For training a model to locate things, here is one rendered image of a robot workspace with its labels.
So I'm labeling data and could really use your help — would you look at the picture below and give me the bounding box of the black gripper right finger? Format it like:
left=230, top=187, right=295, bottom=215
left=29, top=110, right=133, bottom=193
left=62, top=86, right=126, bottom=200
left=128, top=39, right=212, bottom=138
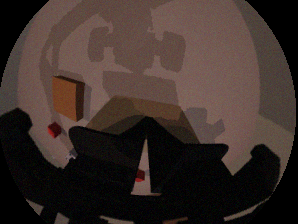
left=148, top=117, right=229, bottom=193

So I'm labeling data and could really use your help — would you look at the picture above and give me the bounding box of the red square block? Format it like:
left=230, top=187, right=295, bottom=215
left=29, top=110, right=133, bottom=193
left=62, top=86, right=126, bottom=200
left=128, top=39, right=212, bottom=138
left=48, top=123, right=61, bottom=139
left=136, top=169, right=145, bottom=183

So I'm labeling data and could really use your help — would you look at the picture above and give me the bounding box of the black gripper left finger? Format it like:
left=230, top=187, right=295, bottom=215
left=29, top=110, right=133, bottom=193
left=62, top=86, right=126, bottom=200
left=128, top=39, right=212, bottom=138
left=68, top=117, right=150, bottom=192

